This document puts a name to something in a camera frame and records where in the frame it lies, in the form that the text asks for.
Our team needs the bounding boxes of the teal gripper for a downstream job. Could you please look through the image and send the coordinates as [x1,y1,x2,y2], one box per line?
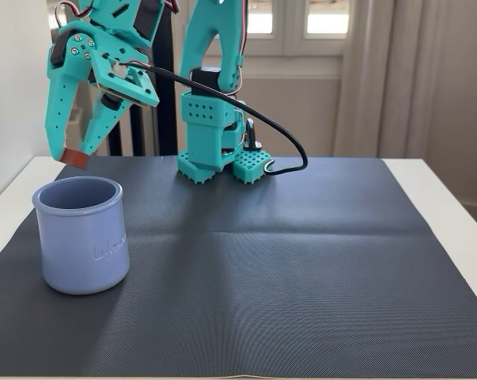
[44,20,153,163]

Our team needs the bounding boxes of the beige curtain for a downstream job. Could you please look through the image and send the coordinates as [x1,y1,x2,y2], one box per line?
[334,0,435,159]

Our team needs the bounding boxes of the orange wooden block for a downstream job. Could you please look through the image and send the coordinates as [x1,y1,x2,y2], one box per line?
[59,148,90,169]

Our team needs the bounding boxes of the dark grey textured mat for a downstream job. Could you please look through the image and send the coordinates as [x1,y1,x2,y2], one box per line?
[0,154,477,379]

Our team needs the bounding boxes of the black camera cable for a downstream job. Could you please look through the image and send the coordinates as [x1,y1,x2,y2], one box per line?
[144,63,309,177]

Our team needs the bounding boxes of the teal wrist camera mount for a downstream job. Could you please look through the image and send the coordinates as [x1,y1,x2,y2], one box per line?
[89,50,161,114]

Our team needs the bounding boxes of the blue ceramic pot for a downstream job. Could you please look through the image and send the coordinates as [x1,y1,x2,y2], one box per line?
[31,176,131,296]

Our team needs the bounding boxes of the white framed window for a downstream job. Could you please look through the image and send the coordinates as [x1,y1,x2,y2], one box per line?
[244,0,352,41]

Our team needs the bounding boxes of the metal table clamp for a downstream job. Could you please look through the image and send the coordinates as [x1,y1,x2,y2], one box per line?
[242,118,264,152]

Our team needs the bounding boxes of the red white arm wires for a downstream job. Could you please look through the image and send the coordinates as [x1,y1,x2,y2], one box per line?
[236,0,250,94]

